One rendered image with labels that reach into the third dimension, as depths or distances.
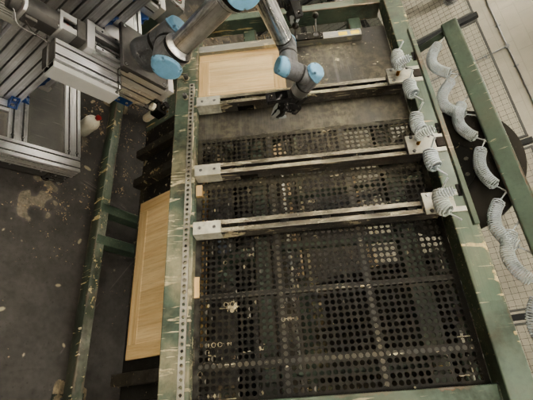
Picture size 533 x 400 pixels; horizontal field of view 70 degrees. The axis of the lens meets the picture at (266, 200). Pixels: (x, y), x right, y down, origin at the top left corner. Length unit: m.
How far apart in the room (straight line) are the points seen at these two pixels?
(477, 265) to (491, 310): 0.17
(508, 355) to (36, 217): 2.26
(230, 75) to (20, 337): 1.71
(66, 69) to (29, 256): 1.09
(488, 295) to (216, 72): 1.73
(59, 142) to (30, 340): 1.02
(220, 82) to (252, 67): 0.21
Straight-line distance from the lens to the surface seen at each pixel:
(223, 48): 2.42
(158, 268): 2.16
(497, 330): 1.66
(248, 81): 2.24
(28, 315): 2.29
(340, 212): 1.69
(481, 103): 2.56
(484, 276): 1.70
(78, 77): 1.63
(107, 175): 2.51
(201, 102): 2.11
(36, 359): 2.29
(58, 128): 2.44
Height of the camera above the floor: 2.06
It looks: 30 degrees down
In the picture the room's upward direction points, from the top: 69 degrees clockwise
